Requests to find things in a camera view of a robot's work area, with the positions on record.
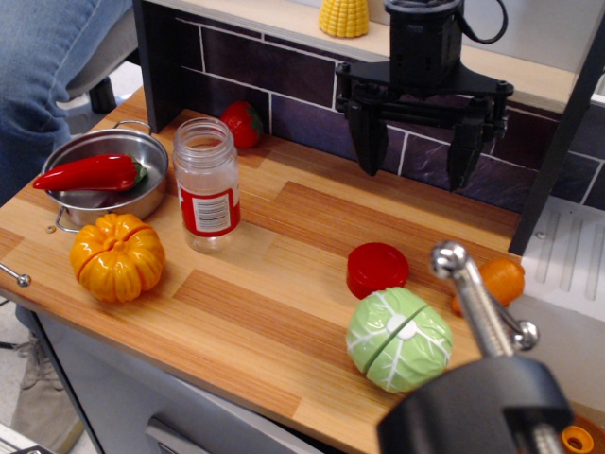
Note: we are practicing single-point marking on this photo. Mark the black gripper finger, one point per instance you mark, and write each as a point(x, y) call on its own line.
point(368, 137)
point(472, 127)

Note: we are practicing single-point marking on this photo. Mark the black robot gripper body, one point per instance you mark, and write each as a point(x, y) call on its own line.
point(424, 81)

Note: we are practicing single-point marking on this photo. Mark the red plastic jar cap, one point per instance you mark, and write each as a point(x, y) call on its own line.
point(375, 266)

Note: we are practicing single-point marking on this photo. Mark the yellow toy corn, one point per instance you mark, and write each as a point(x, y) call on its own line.
point(344, 18)

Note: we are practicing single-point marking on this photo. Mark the dark shelf backsplash unit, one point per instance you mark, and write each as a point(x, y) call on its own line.
point(195, 62)

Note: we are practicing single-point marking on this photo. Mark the red toy strawberry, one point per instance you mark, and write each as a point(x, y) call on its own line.
point(244, 123)

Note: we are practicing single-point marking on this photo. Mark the orange toy fruit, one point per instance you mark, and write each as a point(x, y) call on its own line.
point(504, 279)

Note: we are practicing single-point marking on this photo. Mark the white toy sink drainboard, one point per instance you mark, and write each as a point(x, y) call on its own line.
point(564, 259)

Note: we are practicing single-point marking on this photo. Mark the clear plastic jar red label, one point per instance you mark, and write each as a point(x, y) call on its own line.
point(206, 169)

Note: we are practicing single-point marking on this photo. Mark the green toy cabbage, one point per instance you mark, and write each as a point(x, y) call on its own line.
point(398, 341)

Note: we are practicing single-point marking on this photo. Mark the stainless steel pot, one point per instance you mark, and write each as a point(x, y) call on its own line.
point(82, 207)

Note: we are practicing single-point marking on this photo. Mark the red toy chili pepper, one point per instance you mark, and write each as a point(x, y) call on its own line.
point(108, 172)

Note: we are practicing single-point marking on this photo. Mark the metal clamp with black body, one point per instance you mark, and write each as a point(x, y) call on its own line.
point(501, 403)

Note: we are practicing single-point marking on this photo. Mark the orange toy pumpkin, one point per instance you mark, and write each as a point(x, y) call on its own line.
point(118, 258)

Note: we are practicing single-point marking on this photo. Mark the person in blue jeans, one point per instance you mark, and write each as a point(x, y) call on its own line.
point(44, 46)

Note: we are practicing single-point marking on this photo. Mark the grey cabinet drawer front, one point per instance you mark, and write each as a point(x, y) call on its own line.
point(130, 406)

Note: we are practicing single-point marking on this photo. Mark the beige shoe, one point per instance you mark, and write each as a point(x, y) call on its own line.
point(44, 412)

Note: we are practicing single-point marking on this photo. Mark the metal rail knob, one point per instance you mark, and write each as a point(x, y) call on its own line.
point(23, 280)

